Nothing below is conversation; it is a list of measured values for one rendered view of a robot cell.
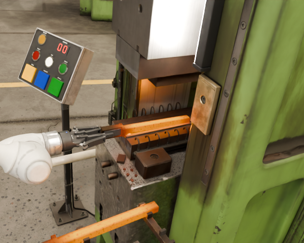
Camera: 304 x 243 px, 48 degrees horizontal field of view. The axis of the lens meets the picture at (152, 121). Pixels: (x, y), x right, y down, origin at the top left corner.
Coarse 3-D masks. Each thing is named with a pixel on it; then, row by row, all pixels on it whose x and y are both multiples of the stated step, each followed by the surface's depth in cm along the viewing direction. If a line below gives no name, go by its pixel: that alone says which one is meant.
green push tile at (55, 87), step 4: (52, 80) 163; (56, 80) 161; (52, 84) 162; (56, 84) 161; (60, 84) 160; (48, 88) 163; (52, 88) 162; (56, 88) 161; (60, 88) 160; (48, 92) 163; (52, 92) 162; (56, 92) 161; (56, 96) 160
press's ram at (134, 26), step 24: (120, 0) 119; (144, 0) 104; (168, 0) 102; (192, 0) 105; (120, 24) 122; (144, 24) 106; (168, 24) 106; (192, 24) 110; (144, 48) 109; (168, 48) 111; (192, 48) 115
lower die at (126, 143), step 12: (180, 108) 163; (192, 108) 164; (120, 120) 149; (132, 120) 150; (144, 120) 149; (144, 132) 140; (156, 132) 142; (180, 132) 144; (120, 144) 143; (132, 144) 133; (144, 144) 136; (156, 144) 139; (132, 156) 136
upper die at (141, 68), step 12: (120, 48) 126; (132, 48) 117; (120, 60) 128; (132, 60) 119; (144, 60) 115; (156, 60) 117; (168, 60) 120; (180, 60) 122; (192, 60) 125; (132, 72) 120; (144, 72) 117; (156, 72) 120; (168, 72) 122; (180, 72) 125; (192, 72) 128
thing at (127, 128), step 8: (160, 120) 144; (168, 120) 145; (176, 120) 146; (184, 120) 148; (104, 128) 132; (112, 128) 133; (128, 128) 136; (136, 128) 138; (144, 128) 140; (152, 128) 142
